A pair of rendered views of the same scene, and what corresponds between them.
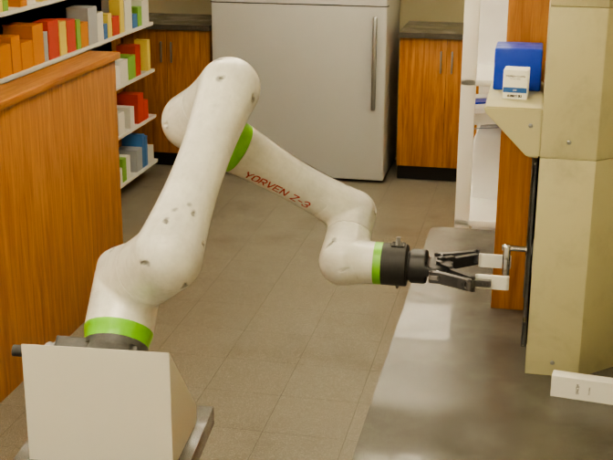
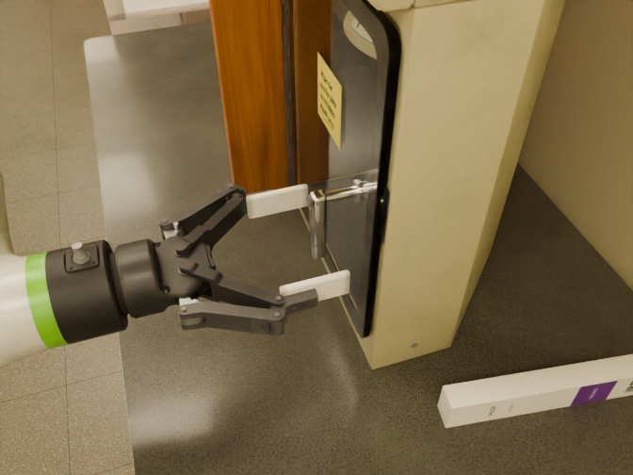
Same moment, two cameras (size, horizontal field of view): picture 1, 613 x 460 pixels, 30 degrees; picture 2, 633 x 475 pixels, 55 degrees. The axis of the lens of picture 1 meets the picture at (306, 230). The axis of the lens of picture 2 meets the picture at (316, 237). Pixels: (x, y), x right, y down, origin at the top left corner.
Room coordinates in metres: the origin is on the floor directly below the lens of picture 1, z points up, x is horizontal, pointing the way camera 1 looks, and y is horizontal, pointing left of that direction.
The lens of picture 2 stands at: (1.90, -0.20, 1.60)
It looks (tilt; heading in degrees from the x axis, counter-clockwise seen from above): 45 degrees down; 330
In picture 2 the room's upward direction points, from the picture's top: straight up
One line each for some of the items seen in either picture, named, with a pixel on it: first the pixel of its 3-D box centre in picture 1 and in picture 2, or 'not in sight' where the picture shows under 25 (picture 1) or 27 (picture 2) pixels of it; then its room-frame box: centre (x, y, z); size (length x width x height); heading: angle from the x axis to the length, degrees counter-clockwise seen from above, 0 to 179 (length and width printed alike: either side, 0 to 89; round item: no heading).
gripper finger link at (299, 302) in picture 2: (478, 284); (294, 310); (2.22, -0.36, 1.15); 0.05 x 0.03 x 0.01; 79
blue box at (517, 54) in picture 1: (518, 66); not in sight; (2.47, -0.46, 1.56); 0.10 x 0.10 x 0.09; 79
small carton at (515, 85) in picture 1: (515, 82); not in sight; (2.35, -0.43, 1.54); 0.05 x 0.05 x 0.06; 75
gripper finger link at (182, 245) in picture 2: (458, 262); (214, 230); (2.35, -0.33, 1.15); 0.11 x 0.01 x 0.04; 120
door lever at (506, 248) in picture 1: (514, 264); (332, 221); (2.29, -0.44, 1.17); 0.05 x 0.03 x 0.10; 78
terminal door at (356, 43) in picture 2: (530, 238); (327, 138); (2.39, -0.49, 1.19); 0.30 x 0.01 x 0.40; 168
